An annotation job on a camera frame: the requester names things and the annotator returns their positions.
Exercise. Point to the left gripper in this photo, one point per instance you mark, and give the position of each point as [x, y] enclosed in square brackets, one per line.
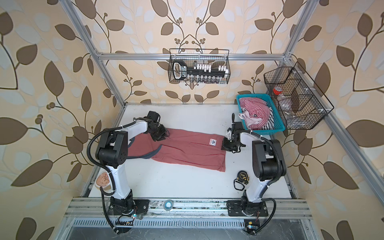
[164, 133]

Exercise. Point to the round blue button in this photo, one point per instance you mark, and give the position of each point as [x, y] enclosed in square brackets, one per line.
[168, 205]

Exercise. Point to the red white striped garment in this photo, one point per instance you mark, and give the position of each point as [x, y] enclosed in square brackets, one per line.
[256, 114]

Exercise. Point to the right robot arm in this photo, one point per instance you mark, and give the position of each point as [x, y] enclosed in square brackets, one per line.
[268, 166]

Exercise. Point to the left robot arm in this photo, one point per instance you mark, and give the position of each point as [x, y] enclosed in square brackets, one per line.
[109, 150]

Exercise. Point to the black socket set tool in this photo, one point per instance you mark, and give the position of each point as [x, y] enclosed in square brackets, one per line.
[181, 70]

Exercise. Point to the right wire basket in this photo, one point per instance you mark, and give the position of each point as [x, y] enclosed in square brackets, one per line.
[310, 103]

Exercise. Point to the red tank top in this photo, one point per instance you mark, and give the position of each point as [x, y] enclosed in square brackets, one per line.
[181, 147]

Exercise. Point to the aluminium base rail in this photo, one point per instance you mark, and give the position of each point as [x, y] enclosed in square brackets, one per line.
[286, 209]

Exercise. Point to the red capped plastic bottle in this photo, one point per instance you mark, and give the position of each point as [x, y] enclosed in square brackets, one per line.
[284, 101]

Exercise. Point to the back wire basket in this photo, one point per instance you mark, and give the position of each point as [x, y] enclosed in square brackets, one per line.
[220, 56]

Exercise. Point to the black tape measure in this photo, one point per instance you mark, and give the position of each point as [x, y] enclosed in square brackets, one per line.
[241, 180]

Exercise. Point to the wire basket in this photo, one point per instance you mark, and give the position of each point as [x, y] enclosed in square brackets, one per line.
[310, 103]
[220, 56]

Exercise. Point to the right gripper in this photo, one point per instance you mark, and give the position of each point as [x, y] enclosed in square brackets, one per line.
[225, 147]

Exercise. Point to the round tan pad dish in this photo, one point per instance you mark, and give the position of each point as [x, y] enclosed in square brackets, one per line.
[103, 180]

